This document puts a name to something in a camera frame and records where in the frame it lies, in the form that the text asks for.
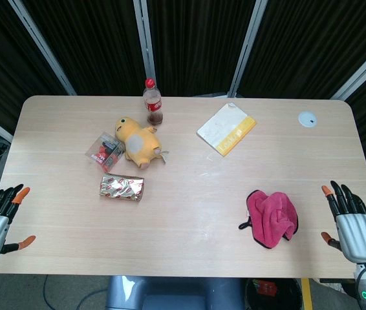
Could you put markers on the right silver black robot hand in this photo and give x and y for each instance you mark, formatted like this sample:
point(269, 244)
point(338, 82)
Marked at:
point(359, 235)

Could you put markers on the pink cloth with black trim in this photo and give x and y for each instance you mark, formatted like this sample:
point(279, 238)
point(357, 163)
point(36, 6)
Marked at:
point(267, 213)

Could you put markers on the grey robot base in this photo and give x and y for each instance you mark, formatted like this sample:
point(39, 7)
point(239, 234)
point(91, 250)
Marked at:
point(170, 295)

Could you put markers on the cola bottle with red cap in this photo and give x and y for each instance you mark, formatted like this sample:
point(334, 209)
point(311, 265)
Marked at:
point(153, 106)

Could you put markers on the black trash bin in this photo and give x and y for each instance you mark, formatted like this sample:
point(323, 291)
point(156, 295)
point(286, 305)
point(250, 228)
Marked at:
point(283, 294)

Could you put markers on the clear snack packet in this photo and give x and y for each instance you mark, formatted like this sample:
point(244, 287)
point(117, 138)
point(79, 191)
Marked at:
point(103, 151)

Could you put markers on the gold foil snack package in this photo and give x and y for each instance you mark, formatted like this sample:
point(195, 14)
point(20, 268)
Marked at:
point(121, 187)

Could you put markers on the yellow plush toy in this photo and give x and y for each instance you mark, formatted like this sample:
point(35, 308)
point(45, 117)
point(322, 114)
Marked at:
point(137, 142)

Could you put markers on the white and yellow notebook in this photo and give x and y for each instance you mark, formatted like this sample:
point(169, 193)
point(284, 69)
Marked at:
point(221, 129)

